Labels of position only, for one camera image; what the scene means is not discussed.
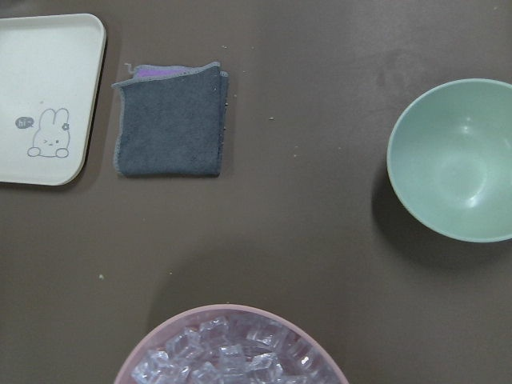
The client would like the folded grey cloth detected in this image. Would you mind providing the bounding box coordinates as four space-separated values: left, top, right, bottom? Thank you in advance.
112 62 229 177

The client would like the cream rabbit tray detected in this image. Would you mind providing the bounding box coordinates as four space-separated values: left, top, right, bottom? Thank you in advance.
1 14 106 186

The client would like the mint green bowl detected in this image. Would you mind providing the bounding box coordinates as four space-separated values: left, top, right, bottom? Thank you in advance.
386 78 511 243

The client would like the pink bowl of ice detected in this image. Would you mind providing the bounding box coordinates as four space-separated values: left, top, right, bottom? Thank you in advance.
115 304 347 383

